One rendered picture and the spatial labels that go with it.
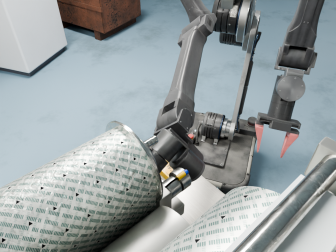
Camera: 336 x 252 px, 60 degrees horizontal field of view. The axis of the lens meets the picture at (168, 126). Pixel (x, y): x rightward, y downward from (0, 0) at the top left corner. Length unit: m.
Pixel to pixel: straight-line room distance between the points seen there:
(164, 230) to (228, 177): 1.38
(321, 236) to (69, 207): 0.28
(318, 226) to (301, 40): 0.58
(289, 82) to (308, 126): 2.00
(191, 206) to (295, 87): 0.41
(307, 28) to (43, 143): 2.09
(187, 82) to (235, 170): 1.15
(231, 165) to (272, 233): 1.67
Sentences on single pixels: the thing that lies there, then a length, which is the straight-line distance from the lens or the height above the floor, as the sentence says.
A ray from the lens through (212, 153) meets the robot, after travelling 1.86.
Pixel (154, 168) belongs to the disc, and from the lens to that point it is 0.41.
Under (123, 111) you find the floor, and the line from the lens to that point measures 2.59.
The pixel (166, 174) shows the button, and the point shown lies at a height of 0.92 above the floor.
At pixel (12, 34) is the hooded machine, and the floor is 0.47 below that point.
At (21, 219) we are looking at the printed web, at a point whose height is 1.31.
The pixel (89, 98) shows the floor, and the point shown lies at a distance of 2.80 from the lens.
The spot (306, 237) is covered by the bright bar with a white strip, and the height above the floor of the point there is 1.44.
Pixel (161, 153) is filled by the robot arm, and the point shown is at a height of 1.17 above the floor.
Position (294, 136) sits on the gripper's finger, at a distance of 0.77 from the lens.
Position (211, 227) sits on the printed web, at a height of 1.40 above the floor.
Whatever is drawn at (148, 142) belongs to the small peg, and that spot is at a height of 1.28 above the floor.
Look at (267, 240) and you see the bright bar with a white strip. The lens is 0.17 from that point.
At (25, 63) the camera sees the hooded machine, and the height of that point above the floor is 0.18.
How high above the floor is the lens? 1.60
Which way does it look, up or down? 42 degrees down
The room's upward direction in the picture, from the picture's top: straight up
